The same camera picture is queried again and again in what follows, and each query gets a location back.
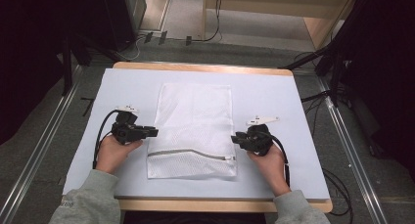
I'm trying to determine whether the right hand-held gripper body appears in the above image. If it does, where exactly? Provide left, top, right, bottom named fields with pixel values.
left=239, top=115, right=281, bottom=157

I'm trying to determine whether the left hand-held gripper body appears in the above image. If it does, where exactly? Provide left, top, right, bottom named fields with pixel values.
left=110, top=105, right=147, bottom=146

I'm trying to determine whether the white mesh laundry bag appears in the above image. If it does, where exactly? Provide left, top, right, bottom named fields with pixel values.
left=146, top=82, right=238, bottom=180

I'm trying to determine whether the person's right hand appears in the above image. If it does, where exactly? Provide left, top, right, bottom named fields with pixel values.
left=247, top=143, right=291, bottom=190

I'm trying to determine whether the person's left hand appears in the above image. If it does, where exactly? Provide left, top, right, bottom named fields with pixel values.
left=94, top=133, right=144, bottom=176

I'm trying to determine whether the white paper table cover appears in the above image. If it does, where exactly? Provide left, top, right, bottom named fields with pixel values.
left=62, top=67, right=331, bottom=201

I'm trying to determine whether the wooden table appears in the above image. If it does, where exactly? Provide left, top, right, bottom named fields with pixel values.
left=61, top=61, right=334, bottom=214

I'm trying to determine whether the black metal stand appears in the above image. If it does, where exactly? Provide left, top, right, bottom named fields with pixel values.
left=60, top=31, right=125, bottom=97

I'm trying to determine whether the black tripod stand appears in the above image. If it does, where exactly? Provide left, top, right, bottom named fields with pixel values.
left=278, top=0, right=370, bottom=109

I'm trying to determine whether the black cabinet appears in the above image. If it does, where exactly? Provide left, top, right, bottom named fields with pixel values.
left=97, top=0, right=148, bottom=53

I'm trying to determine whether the dark curtain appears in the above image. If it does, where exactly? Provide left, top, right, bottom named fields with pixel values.
left=339, top=0, right=415, bottom=183
left=0, top=0, right=109, bottom=146

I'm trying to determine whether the light wooden platform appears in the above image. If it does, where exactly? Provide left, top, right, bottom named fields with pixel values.
left=201, top=0, right=360, bottom=51

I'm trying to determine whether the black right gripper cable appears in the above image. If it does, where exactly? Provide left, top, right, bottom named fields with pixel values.
left=265, top=129, right=292, bottom=188

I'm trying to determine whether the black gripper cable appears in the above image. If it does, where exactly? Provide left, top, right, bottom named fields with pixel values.
left=92, top=109, right=122, bottom=170
left=265, top=129, right=292, bottom=188

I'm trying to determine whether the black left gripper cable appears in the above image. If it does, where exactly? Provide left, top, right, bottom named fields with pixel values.
left=92, top=109, right=122, bottom=170

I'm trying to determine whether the black cable bundle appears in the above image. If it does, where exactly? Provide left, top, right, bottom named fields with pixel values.
left=299, top=89, right=341, bottom=138

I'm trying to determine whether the white floor cable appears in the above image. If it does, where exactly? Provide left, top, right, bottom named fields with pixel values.
left=120, top=35, right=146, bottom=62

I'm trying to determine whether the metal floor rail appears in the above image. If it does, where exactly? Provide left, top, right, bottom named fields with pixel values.
left=316, top=76, right=390, bottom=224
left=0, top=65, right=83, bottom=224

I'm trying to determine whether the black looped floor cable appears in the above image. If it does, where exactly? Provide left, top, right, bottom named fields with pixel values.
left=322, top=167, right=354, bottom=217

